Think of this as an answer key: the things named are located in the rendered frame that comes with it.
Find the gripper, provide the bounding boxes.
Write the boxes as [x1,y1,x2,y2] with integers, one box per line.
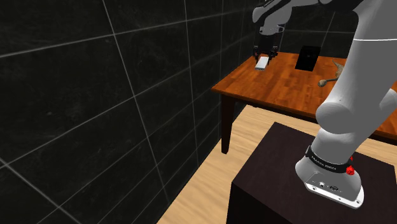
[253,32,282,62]

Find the silver flat phone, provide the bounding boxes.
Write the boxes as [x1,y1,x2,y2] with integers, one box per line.
[254,56,270,72]

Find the wooden table with dark legs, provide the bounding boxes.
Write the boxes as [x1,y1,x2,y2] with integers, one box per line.
[211,51,397,155]

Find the black box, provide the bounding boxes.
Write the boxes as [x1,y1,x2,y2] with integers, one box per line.
[294,45,322,73]

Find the wooden spoon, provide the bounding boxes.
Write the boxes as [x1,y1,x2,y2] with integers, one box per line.
[317,77,340,88]

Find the dark robot stand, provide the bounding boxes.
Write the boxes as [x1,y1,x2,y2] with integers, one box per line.
[226,122,397,224]

